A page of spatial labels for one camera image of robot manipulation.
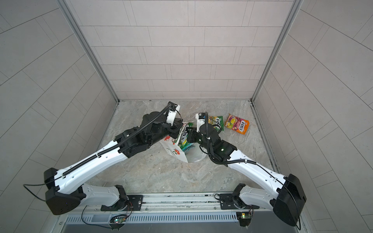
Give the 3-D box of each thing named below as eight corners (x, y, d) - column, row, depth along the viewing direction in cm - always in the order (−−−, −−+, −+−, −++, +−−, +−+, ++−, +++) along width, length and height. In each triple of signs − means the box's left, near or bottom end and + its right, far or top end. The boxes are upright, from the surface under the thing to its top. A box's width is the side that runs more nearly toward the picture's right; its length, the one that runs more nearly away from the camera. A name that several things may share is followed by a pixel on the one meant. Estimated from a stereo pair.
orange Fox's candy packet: (222, 125, 103) (223, 123, 100) (227, 115, 109) (228, 113, 106) (245, 135, 98) (247, 132, 96) (249, 124, 104) (250, 121, 102)
